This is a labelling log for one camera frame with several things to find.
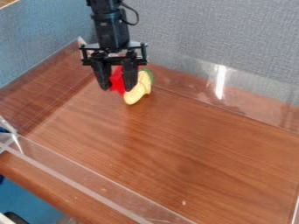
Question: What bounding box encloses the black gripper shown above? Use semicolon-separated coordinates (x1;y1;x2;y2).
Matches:
79;41;149;92

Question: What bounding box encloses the red plastic block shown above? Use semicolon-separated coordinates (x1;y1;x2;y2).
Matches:
110;66;126;95

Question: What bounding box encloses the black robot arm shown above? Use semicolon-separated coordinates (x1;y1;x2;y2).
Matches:
79;0;149;91

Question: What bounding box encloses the black object bottom left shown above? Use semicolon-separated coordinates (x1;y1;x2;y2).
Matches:
4;212;30;224

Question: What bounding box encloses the yellow green toy corn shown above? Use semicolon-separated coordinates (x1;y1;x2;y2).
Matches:
125;68;154;105

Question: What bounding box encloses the black cable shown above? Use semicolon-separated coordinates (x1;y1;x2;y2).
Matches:
121;2;141;26

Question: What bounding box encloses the clear acrylic back wall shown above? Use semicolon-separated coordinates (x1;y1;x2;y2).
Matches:
77;34;299;136

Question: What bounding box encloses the clear acrylic wall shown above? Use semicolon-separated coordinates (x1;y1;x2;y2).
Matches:
77;34;299;136
8;136;197;224

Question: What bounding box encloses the clear acrylic left bracket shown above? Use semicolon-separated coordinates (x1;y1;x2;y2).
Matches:
0;116;24;154

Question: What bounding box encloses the clear acrylic front wall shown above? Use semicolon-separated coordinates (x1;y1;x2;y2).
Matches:
8;136;197;224

